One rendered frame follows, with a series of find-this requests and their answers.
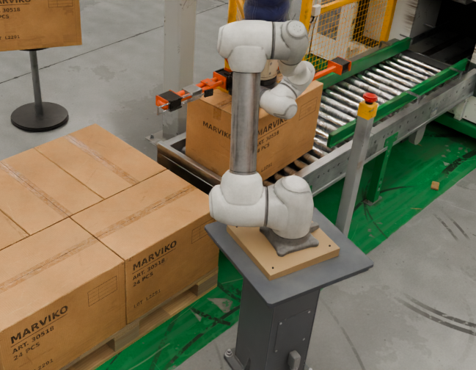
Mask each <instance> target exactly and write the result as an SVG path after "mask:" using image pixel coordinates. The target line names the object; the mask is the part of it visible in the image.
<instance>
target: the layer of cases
mask: <svg viewBox="0 0 476 370"><path fill-rule="evenodd" d="M212 222H217V221H216V220H215V219H214V218H212V217H211V216H210V208H209V195H207V194H205V193H204V192H203V191H201V190H199V189H198V188H196V187H195V186H193V185H191V184H190V183H189V182H187V181H185V180H183V179H182V178H181V177H179V176H178V175H175V174H174V173H173V172H171V171H170V170H167V169H166V168H165V167H163V166H162V165H160V164H159V163H157V162H155V161H154V160H152V159H151V158H149V157H148V156H146V155H144V154H143V153H141V152H140V151H138V150H137V149H135V148H133V147H132V146H130V145H129V144H127V143H126V142H124V141H122V140H121V139H119V138H118V137H116V136H114V135H113V134H111V133H110V132H108V131H107V130H106V129H104V128H102V127H100V126H99V125H98V124H96V123H95V124H93V125H91V126H87V127H86V128H82V129H80V130H78V131H74V132H73V133H70V134H67V135H65V136H63V137H60V138H57V139H54V140H52V141H50V142H47V143H44V144H42V145H39V146H37V147H35V148H32V149H29V150H26V151H24V152H22V153H19V154H16V155H14V156H11V157H9V158H6V159H3V160H1V161H0V370H59V369H61V368H62V367H63V366H65V365H67V364H68V363H70V362H71V361H73V360H75V359H76V358H77V357H79V356H80V355H83V354H84V353H85V352H87V351H88V350H90V349H91V348H93V347H94V346H96V345H98V344H99V343H100V342H102V341H104V340H105V339H107V338H108V337H109V336H111V335H113V334H115V333H116V332H117V331H119V330H121V329H122V328H124V327H125V326H126V325H128V324H130V323H131V322H133V321H134V320H136V319H138V318H139V317H140V316H142V315H144V314H145V313H147V312H148V311H150V310H151V309H153V308H154V307H156V306H157V305H159V304H161V303H162V302H163V301H165V300H167V299H168V298H170V297H171V296H173V295H174V294H176V293H178V292H179V291H180V290H182V289H184V288H185V287H187V286H188V285H190V284H191V283H193V282H194V281H195V280H197V279H199V278H200V277H202V276H203V275H205V274H207V273H208V272H209V271H211V270H212V269H214V268H216V267H217V266H218V262H219V248H218V247H217V245H216V244H215V243H214V241H213V240H212V239H211V238H210V237H209V235H208V233H207V232H206V231H205V225H207V224H210V223H212Z"/></svg>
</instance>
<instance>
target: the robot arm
mask: <svg viewBox="0 0 476 370"><path fill-rule="evenodd" d="M308 43H309V38H308V32H307V28H306V26H305V25H304V24H303V23H302V22H301V21H297V20H290V21H286V22H270V21H260V20H242V21H235V22H232V23H229V24H226V25H224V26H222V27H220V28H219V36H218V41H217V48H216V49H217V51H218V53H219V54H220V55H221V56H222V57H223V58H227V61H228V63H229V67H230V70H232V72H229V73H228V72H224V71H219V72H217V73H219V74H221V75H223V76H225V77H227V79H228V78H230V79H232V87H231V88H228V89H227V87H226V89H227V90H229V92H228V93H229V94H230V95H231V96H232V109H231V114H232V118H231V138H230V169H229V170H228V171H227V172H226V173H225V174H224V175H223V176H222V179H221V184H220V185H215V187H214V188H212V190H211V191H210V193H209V208H210V216H211V217H212V218H214V219H215V220H216V221H218V222H221V223H223V224H225V225H231V226H238V227H260V232H261V233H262V234H264V235H265V237H266V238H267V240H269V242H270V243H271V245H272V246H273V247H274V249H275V250H276V252H277V255H278V256H279V257H284V256H285V255H287V254H289V253H294V252H296V251H299V250H303V249H307V248H309V247H317V246H318V245H319V241H318V240H317V239H316V238H315V237H314V236H313V235H312V234H311V233H312V232H313V231H316V230H317V229H319V225H318V223H317V222H312V215H313V206H314V203H313V199H312V193H311V189H310V186H309V184H308V183H307V182H306V181H305V180H304V179H303V178H301V177H298V176H295V175H290V176H285V177H283V178H280V179H279V180H278V181H277V182H276V183H275V184H272V185H270V186H263V181H262V178H261V176H260V174H259V173H258V172H257V171H256V165H257V135H258V120H259V107H260V108H262V109H264V110H265V111H266V112H267V113H269V114H270V115H273V116H274V117H278V118H281V119H285V120H289V119H291V118H292V117H294V115H295V114H296V113H297V109H298V107H297V104H296V102H295V100H296V99H297V98H298V97H299V96H300V94H302V93H303V92H304V91H305V90H306V88H307V87H308V86H309V85H310V83H311V82H312V80H313V78H314V75H315V69H314V66H313V65H312V64H311V63H310V62H308V61H302V59H303V57H304V55H305V54H306V52H307V47H308ZM267 59H278V63H279V71H280V73H281V74H282V75H283V79H282V80H281V82H280V83H279V84H278V85H277V86H276V87H275V88H273V89H272V90H270V89H267V88H265V87H263V86H260V74H261V72H262V71H263V69H264V67H265V65H266V61H267Z"/></svg>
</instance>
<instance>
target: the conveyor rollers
mask: <svg viewBox="0 0 476 370"><path fill-rule="evenodd" d="M441 71H443V70H442V69H440V68H437V67H434V66H432V65H429V64H427V63H424V62H421V61H419V60H417V59H414V58H412V57H408V56H406V55H404V54H401V53H399V54H396V55H394V56H392V57H390V58H388V59H385V60H384V61H382V62H380V63H378V64H376V65H373V66H371V67H369V68H367V69H365V70H363V71H361V72H359V73H356V74H354V75H352V76H350V77H348V78H347V79H344V80H342V81H340V82H338V83H336V84H333V85H332V86H330V87H327V88H326V89H324V90H322V95H321V103H320V108H319V113H318V121H317V126H316V130H315V138H314V143H313V145H314V146H315V147H314V146H313V148H312V150H310V151H308V152H307V153H308V154H307V153H305V154H304V155H303V156H301V157H299V158H298V160H295V161H294V162H292V163H290V164H289V165H288V166H290V167H292V168H293V169H295V170H298V171H299V170H302V169H303V168H305V167H307V166H308V165H310V164H312V163H313V162H315V161H317V160H318V159H320V158H322V157H324V156H325V155H327V154H329V153H331V152H332V151H333V150H336V149H337V148H339V147H341V146H342V145H344V144H345V143H347V142H350V141H351V140H352V139H353V138H354V136H351V137H349V138H347V139H346V140H344V141H342V142H341V143H339V144H337V145H335V146H334V147H332V148H328V147H327V146H326V145H327V141H328V136H329V133H331V132H333V131H335V130H336V129H338V128H340V127H342V126H344V125H345V124H347V123H349V122H351V121H352V120H355V119H356V118H358V115H357V112H358V108H359V103H360V102H362V101H363V100H364V99H363V95H364V94H365V93H374V94H376V95H377V96H378V100H377V101H375V102H376V103H378V106H380V105H382V104H383V103H385V102H387V101H388V100H390V99H392V98H394V97H395V96H397V95H400V94H401V93H403V92H405V91H407V90H409V89H410V88H412V87H414V86H416V85H417V84H419V83H421V82H423V81H425V80H426V79H429V78H430V77H432V76H434V75H436V74H437V73H439V72H441ZM458 77H459V76H454V77H452V78H451V79H449V80H447V81H446V82H444V83H443V84H440V85H439V86H438V87H435V88H433V89H432V90H430V91H429V92H427V93H425V94H424V95H421V98H420V100H421V99H423V98H424V97H426V96H428V95H430V94H431V93H433V92H435V91H436V90H438V89H440V88H441V87H443V86H444V85H446V84H449V83H450V82H452V81H453V80H455V79H457V78H458ZM416 102H417V98H416V99H415V100H413V101H411V102H410V103H408V104H406V105H405V106H402V107H401V108H399V109H397V110H396V111H394V112H393V113H391V114H389V115H387V116H386V117H383V118H382V119H380V120H379V121H377V122H375V123H374V124H373V126H372V128H373V127H375V126H377V125H378V124H380V123H382V122H384V121H385V120H387V119H389V118H390V117H392V116H393V115H396V114H397V113H398V112H401V111H402V110H404V109H405V108H407V107H409V106H411V105H412V104H414V103H416ZM316 147H317V148H316ZM324 151H325V152H324ZM309 154H310V155H309ZM311 155H312V156H311ZM313 156H314V157H315V158H314V157H313ZM316 158H317V159H316ZM299 160H300V161H301V162H300V161H299ZM302 162H304V163H306V164H308V165H306V164H304V163H302ZM288 166H286V167H284V168H282V169H281V170H280V171H278V172H279V173H281V174H283V175H284V176H290V175H293V174H294V173H297V172H296V171H295V170H293V169H291V168H289V167H288ZM280 178H283V176H282V175H280V174H278V173H275V174H273V175H272V176H271V177H269V178H268V179H269V180H271V181H273V182H274V183H276V182H277V181H278V180H279V179H280Z"/></svg>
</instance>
